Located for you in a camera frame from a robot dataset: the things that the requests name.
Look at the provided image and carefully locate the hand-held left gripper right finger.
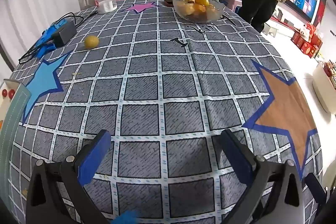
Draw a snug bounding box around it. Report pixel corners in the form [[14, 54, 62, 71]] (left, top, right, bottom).
[[220, 129, 306, 224]]

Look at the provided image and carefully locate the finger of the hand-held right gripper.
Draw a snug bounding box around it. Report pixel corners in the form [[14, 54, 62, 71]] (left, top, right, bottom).
[[304, 173, 328, 211]]

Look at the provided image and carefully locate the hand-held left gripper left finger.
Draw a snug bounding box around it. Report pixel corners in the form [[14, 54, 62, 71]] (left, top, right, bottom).
[[25, 129, 112, 224]]

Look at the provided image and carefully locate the white box with grey rim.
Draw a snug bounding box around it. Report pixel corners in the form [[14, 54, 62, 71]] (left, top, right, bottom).
[[0, 79, 32, 216]]

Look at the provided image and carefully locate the white low cabinet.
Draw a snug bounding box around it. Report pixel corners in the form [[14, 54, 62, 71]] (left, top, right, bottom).
[[312, 61, 336, 115]]

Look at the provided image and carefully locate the grey checked star tablecloth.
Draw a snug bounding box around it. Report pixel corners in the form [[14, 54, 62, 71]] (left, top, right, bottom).
[[5, 0, 326, 224]]

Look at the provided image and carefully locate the pile of colourful packets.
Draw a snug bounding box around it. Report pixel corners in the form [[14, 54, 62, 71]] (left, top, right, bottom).
[[323, 61, 336, 88]]

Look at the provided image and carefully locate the black power adapter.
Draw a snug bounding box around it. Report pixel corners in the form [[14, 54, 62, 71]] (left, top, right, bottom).
[[53, 21, 77, 48]]

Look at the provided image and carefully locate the blue plastic bag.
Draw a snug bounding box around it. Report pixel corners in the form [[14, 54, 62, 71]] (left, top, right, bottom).
[[35, 20, 69, 59]]

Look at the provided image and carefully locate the stack of red gift boxes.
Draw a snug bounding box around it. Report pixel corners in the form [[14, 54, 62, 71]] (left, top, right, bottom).
[[291, 22, 324, 59]]

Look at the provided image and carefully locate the small white stool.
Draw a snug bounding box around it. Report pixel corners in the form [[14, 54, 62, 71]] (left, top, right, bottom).
[[261, 22, 279, 37]]

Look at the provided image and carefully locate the glass bowl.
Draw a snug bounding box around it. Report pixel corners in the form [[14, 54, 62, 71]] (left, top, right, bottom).
[[172, 0, 226, 24]]

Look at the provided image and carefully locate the pink plastic stool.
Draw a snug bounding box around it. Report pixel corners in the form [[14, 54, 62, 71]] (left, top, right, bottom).
[[223, 0, 243, 13]]

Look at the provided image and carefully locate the white curtain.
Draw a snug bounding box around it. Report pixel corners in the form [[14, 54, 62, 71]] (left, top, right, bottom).
[[0, 0, 87, 72]]

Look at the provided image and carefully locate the black cable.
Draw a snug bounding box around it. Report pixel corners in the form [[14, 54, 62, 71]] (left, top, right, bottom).
[[18, 12, 97, 65]]

